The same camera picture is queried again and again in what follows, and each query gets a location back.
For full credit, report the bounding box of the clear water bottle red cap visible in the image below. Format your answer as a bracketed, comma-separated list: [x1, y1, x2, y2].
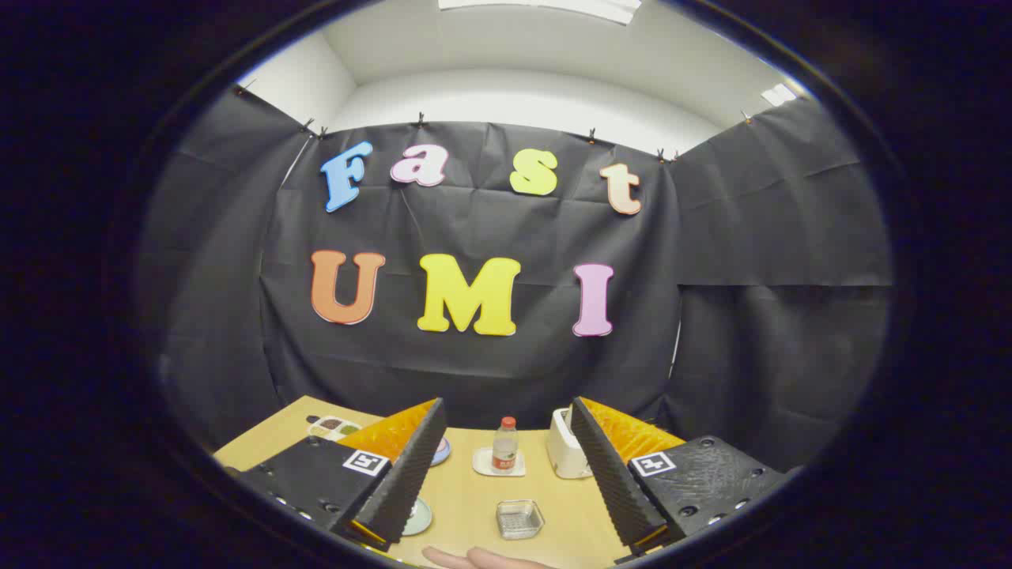
[492, 416, 519, 473]

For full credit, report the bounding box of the white toaster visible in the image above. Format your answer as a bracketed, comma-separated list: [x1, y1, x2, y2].
[546, 407, 594, 480]

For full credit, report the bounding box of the white divided condiment tray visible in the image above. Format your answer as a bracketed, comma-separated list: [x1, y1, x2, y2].
[307, 415, 363, 442]

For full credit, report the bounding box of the metal wire basket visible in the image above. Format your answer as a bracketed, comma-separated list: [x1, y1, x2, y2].
[496, 499, 546, 541]

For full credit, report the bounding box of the white square coaster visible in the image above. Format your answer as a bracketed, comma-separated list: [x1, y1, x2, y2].
[473, 447, 527, 478]

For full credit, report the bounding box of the row of black cloth clips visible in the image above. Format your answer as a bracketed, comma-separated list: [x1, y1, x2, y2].
[237, 79, 752, 163]

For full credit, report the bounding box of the pale green plate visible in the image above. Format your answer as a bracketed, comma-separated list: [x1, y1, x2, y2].
[399, 496, 434, 537]

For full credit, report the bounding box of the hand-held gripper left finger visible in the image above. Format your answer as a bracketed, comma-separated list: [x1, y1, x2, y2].
[236, 398, 448, 552]

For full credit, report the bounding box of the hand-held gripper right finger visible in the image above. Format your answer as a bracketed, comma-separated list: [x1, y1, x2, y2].
[569, 397, 793, 560]

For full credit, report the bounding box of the ceiling light panel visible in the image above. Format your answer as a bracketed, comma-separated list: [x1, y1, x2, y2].
[439, 0, 641, 24]

